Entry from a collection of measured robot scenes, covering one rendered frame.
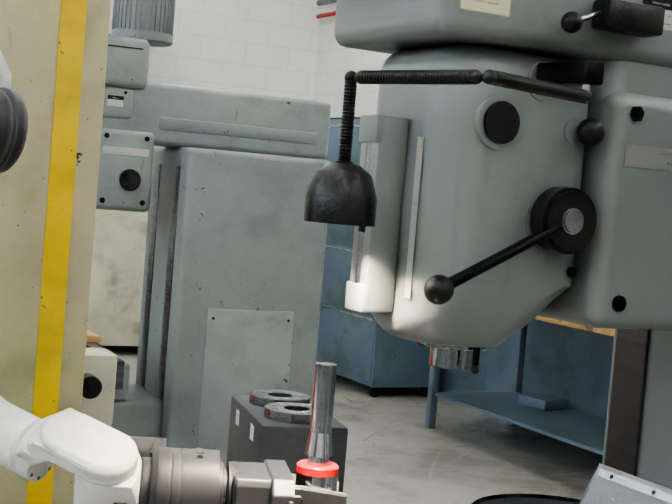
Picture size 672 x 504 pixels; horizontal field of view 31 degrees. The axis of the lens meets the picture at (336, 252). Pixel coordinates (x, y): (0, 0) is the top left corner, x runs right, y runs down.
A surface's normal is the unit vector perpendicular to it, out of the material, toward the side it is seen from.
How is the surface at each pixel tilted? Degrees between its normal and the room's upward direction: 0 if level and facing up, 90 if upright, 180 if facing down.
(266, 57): 90
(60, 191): 90
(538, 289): 109
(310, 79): 90
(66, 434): 33
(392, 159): 90
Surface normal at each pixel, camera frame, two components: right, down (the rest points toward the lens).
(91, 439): 0.16, -0.80
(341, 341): -0.88, -0.05
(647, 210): 0.46, 0.08
